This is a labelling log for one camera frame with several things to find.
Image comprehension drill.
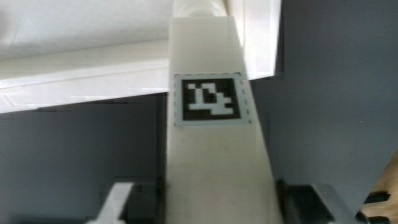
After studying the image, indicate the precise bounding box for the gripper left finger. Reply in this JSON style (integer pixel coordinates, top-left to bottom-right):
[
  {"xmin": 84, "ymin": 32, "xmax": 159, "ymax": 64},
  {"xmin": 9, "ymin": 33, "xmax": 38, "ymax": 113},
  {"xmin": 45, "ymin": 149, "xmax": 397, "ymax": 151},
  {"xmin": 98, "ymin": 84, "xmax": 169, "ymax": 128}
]
[{"xmin": 86, "ymin": 180, "xmax": 166, "ymax": 224}]

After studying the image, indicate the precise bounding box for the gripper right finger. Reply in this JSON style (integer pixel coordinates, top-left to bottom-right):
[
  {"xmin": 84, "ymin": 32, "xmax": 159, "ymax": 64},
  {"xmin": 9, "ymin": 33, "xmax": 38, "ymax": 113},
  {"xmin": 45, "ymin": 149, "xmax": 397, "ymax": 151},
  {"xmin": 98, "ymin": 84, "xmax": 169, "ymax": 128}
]
[{"xmin": 276, "ymin": 179, "xmax": 359, "ymax": 224}]

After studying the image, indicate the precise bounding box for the white desk tabletop tray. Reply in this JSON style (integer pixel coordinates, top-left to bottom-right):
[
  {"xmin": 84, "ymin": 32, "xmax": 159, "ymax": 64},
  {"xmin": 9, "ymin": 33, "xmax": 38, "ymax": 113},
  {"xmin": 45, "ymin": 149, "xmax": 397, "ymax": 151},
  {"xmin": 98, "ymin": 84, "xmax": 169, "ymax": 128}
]
[{"xmin": 0, "ymin": 0, "xmax": 283, "ymax": 114}]

